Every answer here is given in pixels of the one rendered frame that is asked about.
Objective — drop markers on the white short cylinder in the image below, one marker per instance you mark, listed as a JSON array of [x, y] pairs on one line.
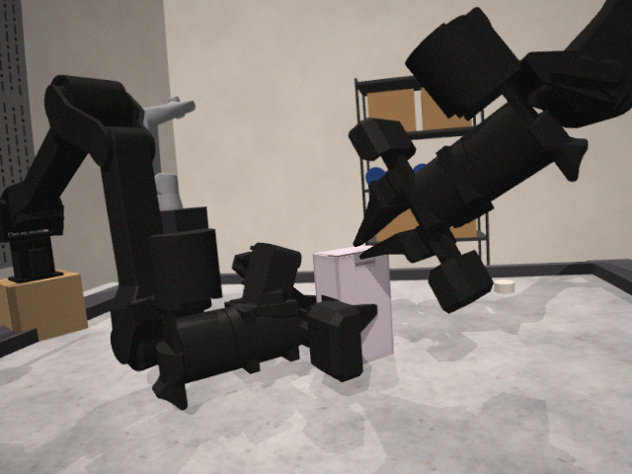
[[504, 286]]

